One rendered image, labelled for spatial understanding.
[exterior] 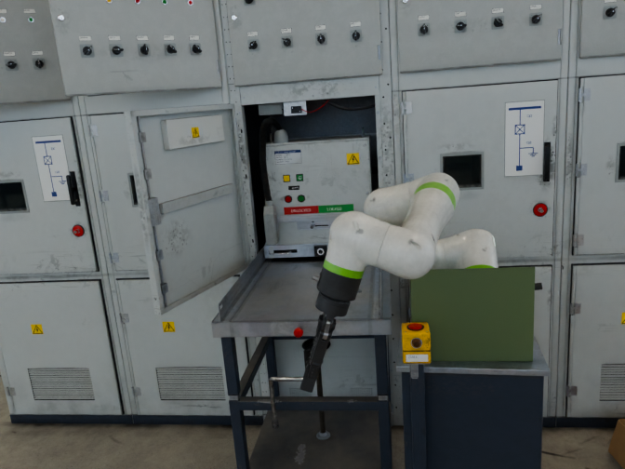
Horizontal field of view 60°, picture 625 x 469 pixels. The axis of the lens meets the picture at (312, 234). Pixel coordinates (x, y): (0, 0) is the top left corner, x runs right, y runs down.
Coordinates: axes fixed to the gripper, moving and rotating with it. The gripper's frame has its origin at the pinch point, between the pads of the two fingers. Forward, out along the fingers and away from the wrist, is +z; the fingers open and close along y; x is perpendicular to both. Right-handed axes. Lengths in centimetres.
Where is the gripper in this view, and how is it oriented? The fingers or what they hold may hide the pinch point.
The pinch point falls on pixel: (310, 376)
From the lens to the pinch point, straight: 131.3
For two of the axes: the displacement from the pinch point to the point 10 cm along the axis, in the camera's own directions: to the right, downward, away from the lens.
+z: -2.8, 9.5, 1.6
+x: 9.6, 2.8, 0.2
